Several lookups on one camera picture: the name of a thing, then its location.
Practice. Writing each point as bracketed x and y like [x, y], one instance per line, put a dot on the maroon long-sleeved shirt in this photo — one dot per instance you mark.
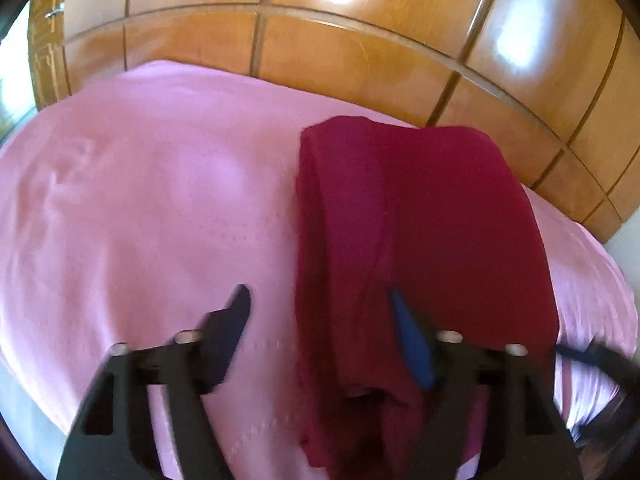
[440, 220]

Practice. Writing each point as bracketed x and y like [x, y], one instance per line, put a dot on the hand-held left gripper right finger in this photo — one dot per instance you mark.
[412, 345]

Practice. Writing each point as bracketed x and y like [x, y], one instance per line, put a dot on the carved wooden door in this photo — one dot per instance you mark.
[47, 60]

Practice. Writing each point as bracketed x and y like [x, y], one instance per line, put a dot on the pink bed sheet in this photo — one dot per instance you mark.
[150, 200]

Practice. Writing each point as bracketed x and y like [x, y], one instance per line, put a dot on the white bed skirt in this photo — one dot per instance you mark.
[25, 410]

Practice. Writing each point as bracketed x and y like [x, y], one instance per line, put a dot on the wooden panelled wardrobe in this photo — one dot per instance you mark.
[350, 60]

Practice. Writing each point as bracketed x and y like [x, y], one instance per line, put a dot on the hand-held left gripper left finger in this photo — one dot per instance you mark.
[235, 320]

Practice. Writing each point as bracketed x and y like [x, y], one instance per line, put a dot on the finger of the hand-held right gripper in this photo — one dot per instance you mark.
[600, 360]

